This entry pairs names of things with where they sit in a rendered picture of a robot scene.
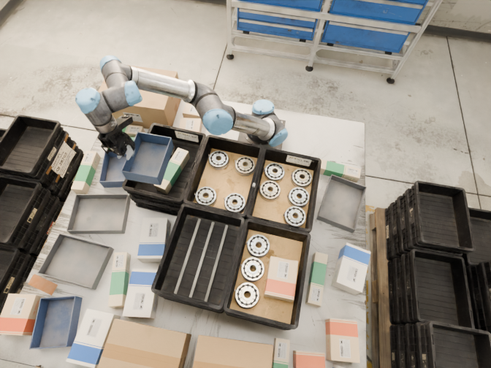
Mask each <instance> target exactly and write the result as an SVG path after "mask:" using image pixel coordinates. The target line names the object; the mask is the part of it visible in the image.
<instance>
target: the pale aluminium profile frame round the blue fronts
mask: <svg viewBox="0 0 491 368"><path fill-rule="evenodd" d="M442 1H443V0H435V1H434V2H433V1H429V2H428V3H427V4H426V6H431V8H430V10H429V12H428V13H427V15H426V16H425V19H424V20H423V21H422V23H421V25H420V26H415V25H410V24H404V23H394V22H389V21H383V20H374V19H368V18H358V17H352V16H347V15H337V14H332V13H327V11H328V9H329V7H331V5H332V1H331V0H325V1H323V2H322V5H321V9H322V8H323V10H322V12H321V10H320V12H316V11H310V10H305V9H296V8H291V7H281V6H275V5H269V4H260V3H253V2H248V1H238V0H227V46H228V54H227V59H229V60H231V59H233V58H234V55H232V51H233V50H234V51H240V52H245V53H254V54H260V55H268V56H274V57H279V58H288V59H294V60H299V61H308V66H306V67H305V70H306V71H308V72H311V71H313V67H312V65H313V63H318V64H328V65H333V66H342V67H348V68H352V69H362V70H368V71H372V72H382V73H387V74H391V76H390V77H388V78H387V82H388V83H389V84H393V83H394V82H395V80H394V79H395V78H396V76H397V74H398V72H399V71H400V70H401V68H402V66H403V64H404V63H405V62H406V59H407V58H408V57H409V55H410V53H411V51H412V50H413V49H414V47H415V45H416V43H417V42H418V40H419V38H420V36H421V35H422V34H423V32H424V30H425V29H426V27H427V25H428V24H429V22H430V21H431V19H432V17H433V16H434V14H435V12H436V11H437V9H438V8H439V6H440V4H441V2H442ZM232 7H234V8H235V9H234V12H233V14H232ZM238 7H239V8H244V9H254V10H260V11H265V12H276V13H281V14H286V15H296V16H301V17H307V18H316V19H318V21H317V24H316V30H315V33H314V35H313V41H308V40H306V39H293V38H288V37H278V36H273V35H268V34H258V33H253V32H250V31H238V30H237V8H238ZM327 20H331V21H337V22H342V23H352V24H357V25H363V26H372V27H378V28H388V29H394V30H399V31H409V32H414V33H415V35H414V37H413V39H412V40H411V41H410V42H408V41H405V43H404V45H403V46H402V48H401V50H400V54H398V53H393V52H387V51H385V52H384V51H378V50H369V49H363V48H358V47H349V46H343V45H334V44H332V43H323V42H319V40H320V37H321V33H324V29H323V27H324V22H327ZM235 37H244V38H249V39H259V40H264V41H269V42H279V43H284V44H290V45H299V46H304V47H309V48H310V49H311V53H310V54H308V55H300V54H295V53H285V52H280V51H274V50H265V49H260V48H255V47H246V46H240V45H236V44H235V43H234V40H235ZM406 45H408V47H406ZM320 49H324V50H334V51H339V52H345V53H353V54H359V55H368V56H374V57H379V58H388V59H392V68H389V67H383V66H374V65H369V64H359V63H354V62H349V61H339V60H335V59H329V58H320V57H318V56H317V55H316V52H317V51H318V50H320ZM398 60H399V62H398Z"/></svg>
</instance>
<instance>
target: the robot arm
mask: <svg viewBox="0 0 491 368"><path fill-rule="evenodd" d="M99 65H100V69H101V73H102V75H103V77H104V81H105V83H106V86H107V90H104V91H101V92H98V91H96V90H95V89H94V88H84V89H82V90H81V91H79V92H78V93H77V95H76V97H75V102H76V103H77V105H78V107H79V108H80V111H81V112H82V113H83V114H84V115H85V116H86V117H87V119H88V120H89V121H90V122H91V124H92V125H93V127H94V128H95V129H96V130H97V131H98V132H99V135H98V137H97V138H98V139H99V141H100V142H101V143H102V145H101V148H102V149H103V150H104V151H105V152H106V154H108V153H109V152H113V153H115V154H117V157H118V158H121V157H122V156H123V157H124V155H125V154H126V159H127V160H129V159H130V158H131V156H132V157H133V156H134V153H135V143H134V141H133V140H132V138H130V136H129V135H128V134H127V133H125V132H122V129H124V128H126V127H127V126H128V125H129V124H131V123H133V119H132V116H129V115H122V116H121V117H119V118H117V119H115V118H114V117H113V115H112V113H114V112H117V111H119V110H123V109H125V108H127V107H132V106H134V105H135V104H138V103H140V102H141V101H142V96H141V94H140V91H139V90H142V91H148V92H151V93H157V94H161V95H165V96H171V97H174V98H178V99H182V100H183V101H184V102H185V103H189V104H191V105H193V106H194V108H195V109H196V111H197V113H198V114H199V116H200V118H201V120H202V122H203V125H204V127H205V128H206V129H207V130H208V132H209V133H211V134H213V135H216V136H219V135H222V134H226V133H227V132H229V131H231V130H233V131H239V132H243V133H246V134H247V136H248V138H249V139H251V140H252V141H255V142H266V141H267V142H268V143H269V145H270V146H271V147H275V146H278V145H280V144H281V143H282V142H284V141H285V139H286V138H287V137H288V131H287V130H286V128H285V127H284V126H283V124H282V122H281V121H280V120H279V118H278V116H277V115H276V114H275V113H274V109H275V108H274V104H273V103H272V102H271V101H268V100H265V99H261V100H258V101H256V102H254V104H253V107H252V113H251V116H250V115H246V114H243V113H240V112H236V111H235V109H234V108H233V107H231V106H229V105H226V104H224V103H223V102H222V101H221V99H220V98H219V96H218V94H217V93H216V92H215V91H214V90H213V89H212V88H209V87H208V86H206V85H203V84H202V83H198V82H196V81H193V80H187V81H184V80H179V79H176V78H173V77H168V76H165V75H162V74H157V73H155V72H149V71H147V70H144V69H139V68H136V67H133V66H128V65H126V64H122V62H121V61H120V60H119V58H117V57H116V56H113V55H106V56H105V57H104V58H102V59H101V61H100V64H99ZM104 147H105V148H107V151H106V150H105V149H104Z"/></svg>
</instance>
